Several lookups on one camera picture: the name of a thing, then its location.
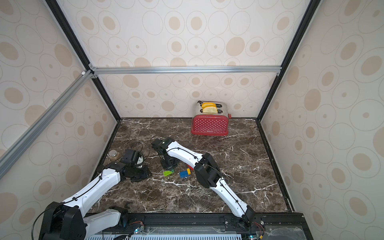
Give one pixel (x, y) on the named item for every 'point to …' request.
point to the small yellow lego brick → (188, 171)
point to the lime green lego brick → (167, 173)
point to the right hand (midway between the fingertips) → (169, 173)
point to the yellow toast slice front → (211, 109)
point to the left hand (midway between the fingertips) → (153, 173)
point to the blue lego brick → (184, 174)
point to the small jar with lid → (113, 154)
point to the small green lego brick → (172, 170)
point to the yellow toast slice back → (208, 103)
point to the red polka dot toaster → (215, 124)
